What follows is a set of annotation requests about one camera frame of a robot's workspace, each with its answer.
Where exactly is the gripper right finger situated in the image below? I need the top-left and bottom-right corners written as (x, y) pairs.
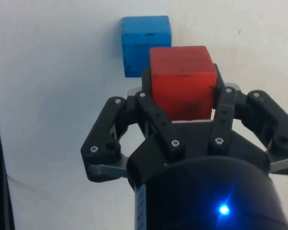
top-left (207, 63), bottom-right (288, 175)

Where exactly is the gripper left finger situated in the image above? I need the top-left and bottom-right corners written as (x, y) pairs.
top-left (80, 68), bottom-right (187, 184)

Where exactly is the red cube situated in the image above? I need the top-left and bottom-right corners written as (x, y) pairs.
top-left (149, 45), bottom-right (218, 122)

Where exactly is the blue cube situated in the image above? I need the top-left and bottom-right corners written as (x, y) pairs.
top-left (120, 15), bottom-right (172, 78)

